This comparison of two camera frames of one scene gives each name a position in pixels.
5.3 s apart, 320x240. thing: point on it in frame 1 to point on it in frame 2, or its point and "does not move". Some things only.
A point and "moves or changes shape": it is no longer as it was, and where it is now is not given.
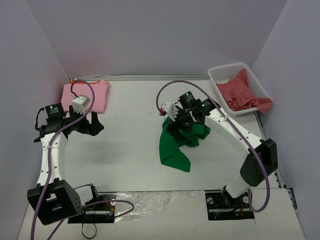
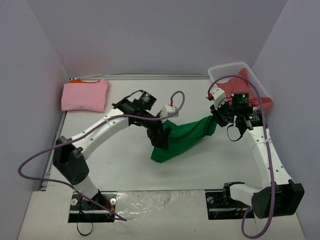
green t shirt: (171, 154) moves or changes shape
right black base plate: (221, 206) does not move
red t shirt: (240, 96) does not move
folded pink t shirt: (97, 91) does not move
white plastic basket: (225, 73) does not move
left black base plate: (102, 210) does not move
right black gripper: (176, 128) to (217, 116)
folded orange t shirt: (75, 81) does not move
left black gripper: (86, 122) to (158, 136)
